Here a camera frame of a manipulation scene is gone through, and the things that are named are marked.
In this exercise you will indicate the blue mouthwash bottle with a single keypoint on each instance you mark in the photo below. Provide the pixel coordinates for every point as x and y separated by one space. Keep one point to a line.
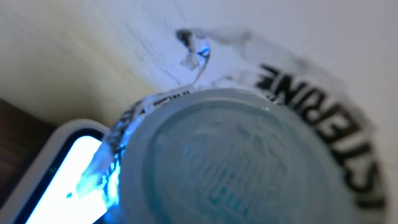
280 143

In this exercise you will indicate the white barcode scanner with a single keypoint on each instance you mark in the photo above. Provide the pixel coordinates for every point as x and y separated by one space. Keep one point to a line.
46 192

